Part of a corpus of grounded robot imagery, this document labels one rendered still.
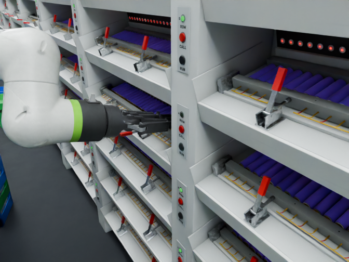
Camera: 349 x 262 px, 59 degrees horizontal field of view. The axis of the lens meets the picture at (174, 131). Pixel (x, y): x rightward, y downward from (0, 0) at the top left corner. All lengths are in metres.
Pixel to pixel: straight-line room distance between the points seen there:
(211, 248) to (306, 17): 0.57
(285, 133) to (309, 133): 0.03
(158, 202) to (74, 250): 0.71
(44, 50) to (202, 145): 0.36
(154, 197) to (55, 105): 0.46
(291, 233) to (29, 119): 0.51
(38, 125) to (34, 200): 1.34
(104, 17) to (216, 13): 0.74
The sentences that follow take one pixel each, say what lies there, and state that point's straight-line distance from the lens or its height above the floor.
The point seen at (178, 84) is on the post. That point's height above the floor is 0.90.
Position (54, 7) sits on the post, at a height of 1.00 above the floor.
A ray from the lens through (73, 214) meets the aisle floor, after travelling 1.76.
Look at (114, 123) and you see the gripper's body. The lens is 0.69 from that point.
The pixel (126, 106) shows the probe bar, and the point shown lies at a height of 0.72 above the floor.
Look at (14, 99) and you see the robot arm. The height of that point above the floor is 0.89.
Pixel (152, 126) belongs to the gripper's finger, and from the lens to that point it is 0.72.
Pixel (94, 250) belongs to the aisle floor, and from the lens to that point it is 1.54.
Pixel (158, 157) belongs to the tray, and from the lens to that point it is 0.81.
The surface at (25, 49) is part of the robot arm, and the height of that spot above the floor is 0.98.
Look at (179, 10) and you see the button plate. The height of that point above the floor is 1.04.
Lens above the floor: 1.07
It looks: 24 degrees down
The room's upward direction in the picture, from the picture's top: straight up
